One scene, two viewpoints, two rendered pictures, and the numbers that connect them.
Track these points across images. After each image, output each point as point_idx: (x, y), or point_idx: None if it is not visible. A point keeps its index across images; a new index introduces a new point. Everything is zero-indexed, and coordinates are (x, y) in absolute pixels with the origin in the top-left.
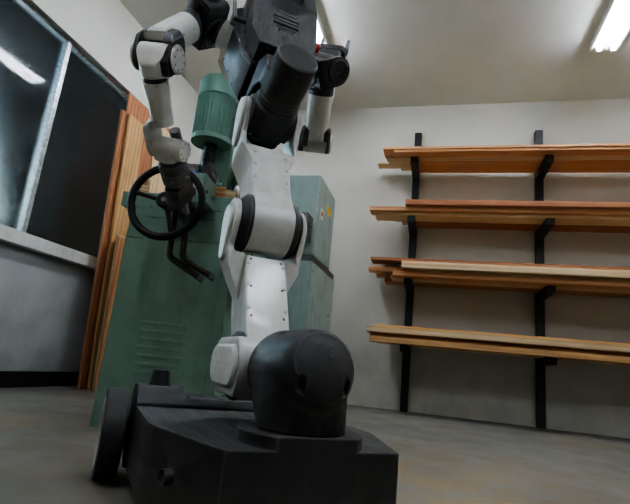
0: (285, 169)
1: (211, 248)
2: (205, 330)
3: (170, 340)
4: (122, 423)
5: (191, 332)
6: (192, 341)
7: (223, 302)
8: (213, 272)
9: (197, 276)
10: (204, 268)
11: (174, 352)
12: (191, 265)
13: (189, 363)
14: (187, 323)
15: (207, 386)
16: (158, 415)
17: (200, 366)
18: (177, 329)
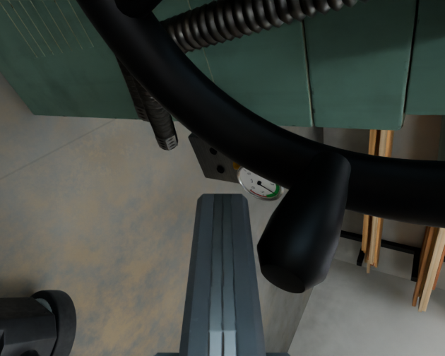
0: None
1: (285, 55)
2: (111, 88)
3: (46, 12)
4: None
5: (90, 58)
6: (82, 66)
7: (171, 116)
8: (218, 80)
9: (136, 105)
10: (164, 123)
11: (44, 30)
12: (139, 92)
13: (58, 69)
14: (94, 42)
15: (65, 107)
16: None
17: (70, 91)
18: (70, 20)
